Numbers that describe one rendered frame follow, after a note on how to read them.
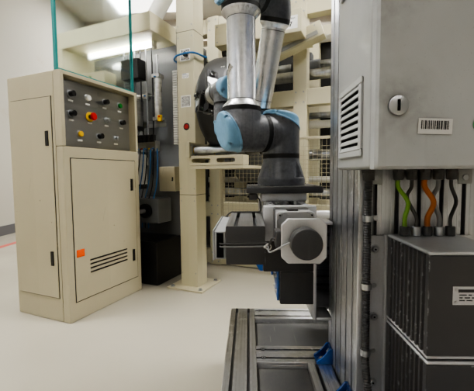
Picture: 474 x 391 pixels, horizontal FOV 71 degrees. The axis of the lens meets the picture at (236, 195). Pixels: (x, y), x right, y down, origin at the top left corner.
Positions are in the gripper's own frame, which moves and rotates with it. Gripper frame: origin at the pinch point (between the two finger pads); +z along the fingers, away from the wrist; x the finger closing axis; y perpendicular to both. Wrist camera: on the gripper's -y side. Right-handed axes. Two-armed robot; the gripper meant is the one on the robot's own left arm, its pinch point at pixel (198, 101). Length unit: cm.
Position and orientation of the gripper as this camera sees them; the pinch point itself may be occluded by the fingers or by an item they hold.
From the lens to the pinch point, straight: 146.6
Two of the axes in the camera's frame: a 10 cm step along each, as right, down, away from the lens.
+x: 9.1, 1.0, 4.1
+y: -1.1, 9.9, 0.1
